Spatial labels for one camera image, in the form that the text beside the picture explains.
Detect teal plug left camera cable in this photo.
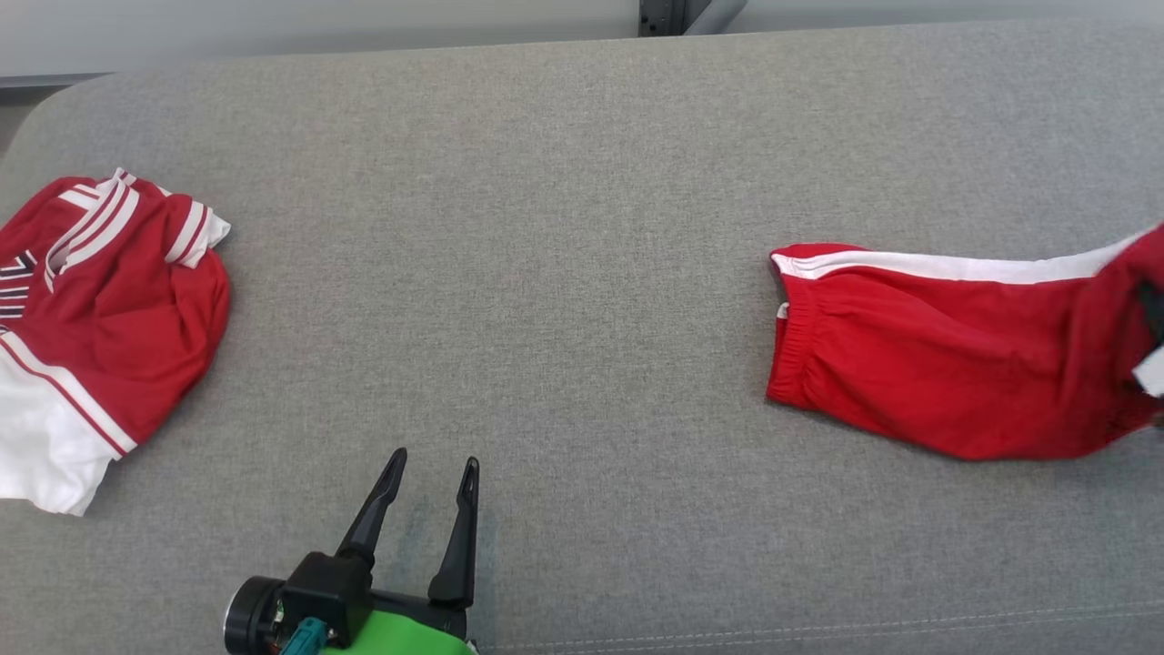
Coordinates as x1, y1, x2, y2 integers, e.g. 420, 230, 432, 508
280, 617, 330, 655

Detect red shorts with white stripes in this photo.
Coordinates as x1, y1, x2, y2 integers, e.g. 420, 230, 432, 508
766, 223, 1164, 461

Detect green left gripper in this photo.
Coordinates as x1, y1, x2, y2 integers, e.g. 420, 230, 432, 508
318, 448, 480, 655

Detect red jersey with white trim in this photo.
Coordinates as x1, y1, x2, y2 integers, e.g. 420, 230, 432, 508
0, 168, 232, 517

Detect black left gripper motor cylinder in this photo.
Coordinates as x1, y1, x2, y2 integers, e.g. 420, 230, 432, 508
224, 576, 285, 655

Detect grey fabric sofa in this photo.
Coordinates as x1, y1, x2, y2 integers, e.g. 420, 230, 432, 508
0, 18, 1164, 655

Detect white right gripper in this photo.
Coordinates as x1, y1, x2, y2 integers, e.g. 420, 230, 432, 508
1132, 282, 1164, 398

